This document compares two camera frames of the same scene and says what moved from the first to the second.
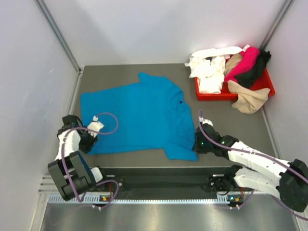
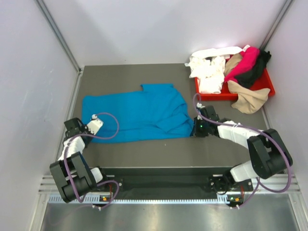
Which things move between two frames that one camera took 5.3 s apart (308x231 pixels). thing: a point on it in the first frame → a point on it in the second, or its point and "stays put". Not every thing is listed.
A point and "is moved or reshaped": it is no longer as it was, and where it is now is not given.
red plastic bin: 227,94 stays put
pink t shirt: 249,57 stays put
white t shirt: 208,66 stays put
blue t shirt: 149,113 is moved or reshaped
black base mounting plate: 173,181 stays put
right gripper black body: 201,147 → 200,130
